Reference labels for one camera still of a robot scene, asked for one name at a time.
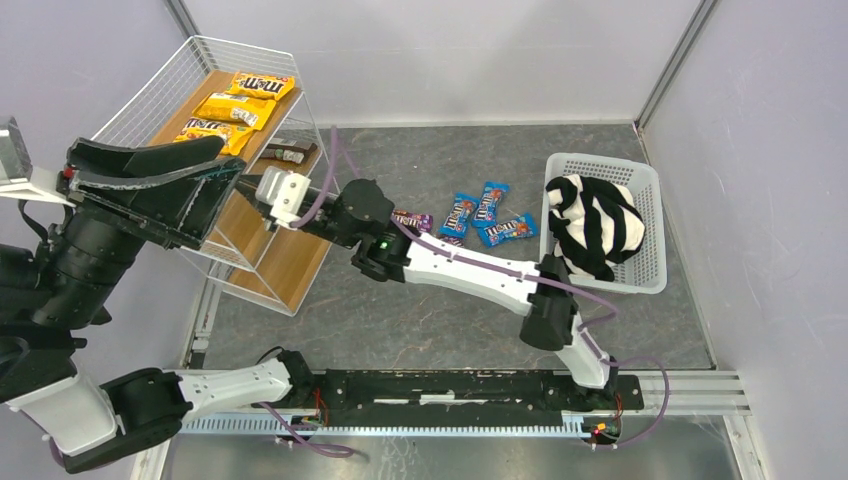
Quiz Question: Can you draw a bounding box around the yellow M&M bag bottom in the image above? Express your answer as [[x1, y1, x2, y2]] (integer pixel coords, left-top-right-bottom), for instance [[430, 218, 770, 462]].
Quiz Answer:
[[193, 93, 276, 130]]

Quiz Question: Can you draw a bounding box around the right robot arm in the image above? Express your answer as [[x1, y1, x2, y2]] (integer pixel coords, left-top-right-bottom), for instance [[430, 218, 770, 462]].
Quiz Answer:
[[236, 170, 621, 400]]

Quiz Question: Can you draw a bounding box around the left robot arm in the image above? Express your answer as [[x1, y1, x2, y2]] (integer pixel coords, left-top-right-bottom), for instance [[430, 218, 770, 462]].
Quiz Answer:
[[1, 136, 315, 474]]

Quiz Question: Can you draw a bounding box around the brown M&M bag on shelf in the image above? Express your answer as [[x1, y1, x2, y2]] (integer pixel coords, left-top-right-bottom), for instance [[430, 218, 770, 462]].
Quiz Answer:
[[259, 141, 318, 165]]

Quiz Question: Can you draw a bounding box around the yellow M&M bag top shelf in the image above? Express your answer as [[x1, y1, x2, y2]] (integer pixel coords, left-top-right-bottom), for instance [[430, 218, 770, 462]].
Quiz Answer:
[[225, 72, 296, 101]]

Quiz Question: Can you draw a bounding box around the purple M&M bag upper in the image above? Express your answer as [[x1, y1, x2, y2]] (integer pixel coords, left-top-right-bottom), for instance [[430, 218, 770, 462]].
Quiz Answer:
[[393, 210, 433, 233]]

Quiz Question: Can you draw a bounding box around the blue M&M bag left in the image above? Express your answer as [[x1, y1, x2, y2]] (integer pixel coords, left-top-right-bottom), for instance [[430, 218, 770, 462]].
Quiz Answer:
[[438, 193, 478, 239]]

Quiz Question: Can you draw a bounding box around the blue m&m bag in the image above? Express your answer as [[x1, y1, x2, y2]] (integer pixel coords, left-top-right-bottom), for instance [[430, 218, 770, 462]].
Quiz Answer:
[[438, 193, 478, 239], [471, 181, 510, 228], [477, 213, 539, 248]]

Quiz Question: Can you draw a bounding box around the purple brown M&M bag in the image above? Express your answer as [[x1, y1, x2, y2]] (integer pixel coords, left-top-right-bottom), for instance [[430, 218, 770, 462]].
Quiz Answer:
[[440, 235, 464, 247]]

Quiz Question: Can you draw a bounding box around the blue M&M bag upper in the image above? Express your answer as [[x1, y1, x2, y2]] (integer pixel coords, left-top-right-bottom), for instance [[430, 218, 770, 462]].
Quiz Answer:
[[471, 181, 510, 228]]

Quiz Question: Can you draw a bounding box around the blue M&M bag right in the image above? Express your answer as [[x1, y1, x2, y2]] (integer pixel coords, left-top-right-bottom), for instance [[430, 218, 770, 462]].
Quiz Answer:
[[477, 213, 539, 248]]

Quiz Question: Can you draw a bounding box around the black white striped cloth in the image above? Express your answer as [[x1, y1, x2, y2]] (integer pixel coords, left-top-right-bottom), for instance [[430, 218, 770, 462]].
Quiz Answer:
[[545, 174, 646, 282]]

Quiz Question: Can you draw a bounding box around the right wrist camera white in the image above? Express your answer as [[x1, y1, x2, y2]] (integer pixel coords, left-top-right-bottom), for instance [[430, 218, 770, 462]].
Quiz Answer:
[[256, 167, 311, 230]]

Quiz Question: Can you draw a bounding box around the white wire shelf rack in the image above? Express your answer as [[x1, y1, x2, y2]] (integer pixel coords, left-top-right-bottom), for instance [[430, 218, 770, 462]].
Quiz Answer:
[[94, 35, 330, 316]]

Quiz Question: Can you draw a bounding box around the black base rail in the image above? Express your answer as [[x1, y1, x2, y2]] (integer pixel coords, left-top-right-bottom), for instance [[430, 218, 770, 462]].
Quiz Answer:
[[181, 370, 751, 454]]

